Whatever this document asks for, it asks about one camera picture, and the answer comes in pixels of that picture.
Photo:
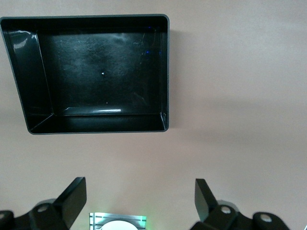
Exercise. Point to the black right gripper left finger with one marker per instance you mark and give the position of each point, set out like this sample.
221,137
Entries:
69,206

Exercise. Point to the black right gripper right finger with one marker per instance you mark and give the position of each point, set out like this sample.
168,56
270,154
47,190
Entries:
206,206

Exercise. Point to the black plastic box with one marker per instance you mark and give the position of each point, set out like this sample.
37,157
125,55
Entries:
96,72

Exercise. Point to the brown paper table cover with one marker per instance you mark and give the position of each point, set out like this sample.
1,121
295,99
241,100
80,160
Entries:
227,95

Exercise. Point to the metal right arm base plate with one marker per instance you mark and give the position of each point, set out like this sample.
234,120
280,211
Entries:
96,219

